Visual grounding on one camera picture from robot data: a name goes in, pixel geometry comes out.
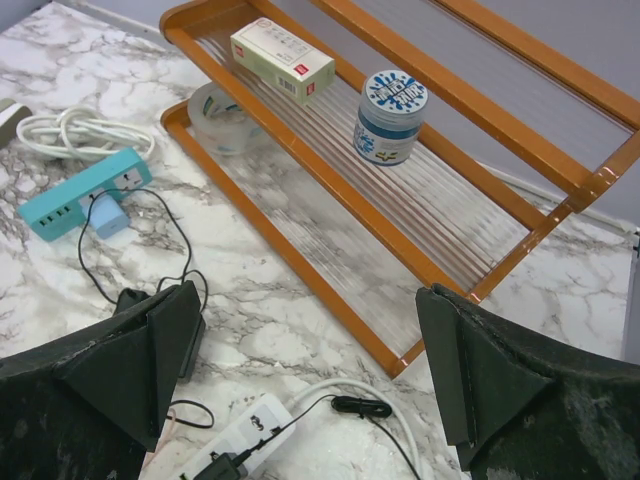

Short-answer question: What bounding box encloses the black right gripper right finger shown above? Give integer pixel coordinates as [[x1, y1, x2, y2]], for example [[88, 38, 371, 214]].
[[416, 284, 639, 479]]

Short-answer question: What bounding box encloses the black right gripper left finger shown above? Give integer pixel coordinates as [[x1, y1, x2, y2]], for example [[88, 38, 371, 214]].
[[1, 281, 201, 479]]

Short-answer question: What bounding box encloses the black power adapter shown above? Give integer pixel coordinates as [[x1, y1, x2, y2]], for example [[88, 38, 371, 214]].
[[114, 288, 206, 384]]

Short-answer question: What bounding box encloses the light blue charger plug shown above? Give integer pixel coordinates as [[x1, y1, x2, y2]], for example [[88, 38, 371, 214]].
[[89, 194, 130, 239]]

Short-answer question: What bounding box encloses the teal power strip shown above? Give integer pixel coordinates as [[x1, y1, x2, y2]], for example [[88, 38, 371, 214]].
[[18, 148, 152, 242]]

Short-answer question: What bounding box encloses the black plug in strip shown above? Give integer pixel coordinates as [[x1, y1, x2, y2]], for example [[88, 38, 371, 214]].
[[194, 450, 252, 480]]

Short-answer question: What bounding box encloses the white power strip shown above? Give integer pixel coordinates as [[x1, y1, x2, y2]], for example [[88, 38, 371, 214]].
[[165, 394, 296, 479]]

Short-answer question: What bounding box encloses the orange wooden shelf rack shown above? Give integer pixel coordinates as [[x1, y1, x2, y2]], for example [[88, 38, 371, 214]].
[[160, 1, 639, 377]]

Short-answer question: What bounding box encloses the grey white stapler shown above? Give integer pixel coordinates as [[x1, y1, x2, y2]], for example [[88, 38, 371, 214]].
[[0, 98, 32, 149]]

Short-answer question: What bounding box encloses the clear tape roll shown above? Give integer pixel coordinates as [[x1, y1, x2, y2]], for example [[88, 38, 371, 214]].
[[187, 82, 267, 156]]

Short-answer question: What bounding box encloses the blue lidded jar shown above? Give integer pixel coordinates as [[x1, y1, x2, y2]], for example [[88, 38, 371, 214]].
[[353, 69, 429, 166]]

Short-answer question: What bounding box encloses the white cardboard box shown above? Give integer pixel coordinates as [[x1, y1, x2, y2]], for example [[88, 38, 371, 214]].
[[230, 17, 336, 105]]

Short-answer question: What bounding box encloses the pink thin cable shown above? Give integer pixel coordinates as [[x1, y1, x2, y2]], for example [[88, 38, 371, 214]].
[[139, 404, 179, 471]]

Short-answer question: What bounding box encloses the white power strip cord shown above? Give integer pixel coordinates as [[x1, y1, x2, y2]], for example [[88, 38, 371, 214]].
[[289, 377, 424, 480]]

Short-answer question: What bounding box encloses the black thin cable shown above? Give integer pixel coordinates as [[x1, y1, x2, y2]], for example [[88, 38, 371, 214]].
[[77, 187, 209, 309]]

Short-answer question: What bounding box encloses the white coiled power cord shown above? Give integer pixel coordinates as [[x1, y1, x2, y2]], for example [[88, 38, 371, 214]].
[[16, 105, 156, 164]]

